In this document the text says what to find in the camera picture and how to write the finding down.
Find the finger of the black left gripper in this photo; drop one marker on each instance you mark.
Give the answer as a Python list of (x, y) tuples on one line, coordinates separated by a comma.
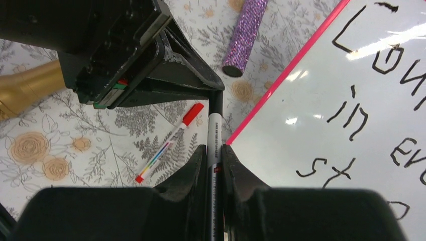
[(180, 64)]

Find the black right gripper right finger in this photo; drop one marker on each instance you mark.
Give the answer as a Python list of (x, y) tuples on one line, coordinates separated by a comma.
[(255, 211)]

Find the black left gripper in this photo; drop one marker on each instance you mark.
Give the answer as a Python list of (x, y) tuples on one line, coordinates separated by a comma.
[(105, 48)]

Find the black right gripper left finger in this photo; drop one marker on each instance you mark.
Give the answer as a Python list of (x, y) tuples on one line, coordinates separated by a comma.
[(172, 210)]

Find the white marker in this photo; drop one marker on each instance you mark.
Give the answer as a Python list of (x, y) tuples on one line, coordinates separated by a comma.
[(214, 201)]

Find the pink framed whiteboard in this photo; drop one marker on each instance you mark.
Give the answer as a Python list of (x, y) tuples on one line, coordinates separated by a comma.
[(349, 110)]

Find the black marker cap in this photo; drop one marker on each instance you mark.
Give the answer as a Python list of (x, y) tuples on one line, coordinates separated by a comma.
[(215, 102)]

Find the red capped marker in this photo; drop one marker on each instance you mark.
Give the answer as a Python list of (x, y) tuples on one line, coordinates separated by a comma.
[(155, 161)]

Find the purple glitter cylinder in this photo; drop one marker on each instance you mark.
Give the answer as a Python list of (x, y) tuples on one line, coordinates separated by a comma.
[(243, 39)]

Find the floral table mat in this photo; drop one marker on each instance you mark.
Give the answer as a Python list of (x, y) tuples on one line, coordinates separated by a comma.
[(61, 142)]

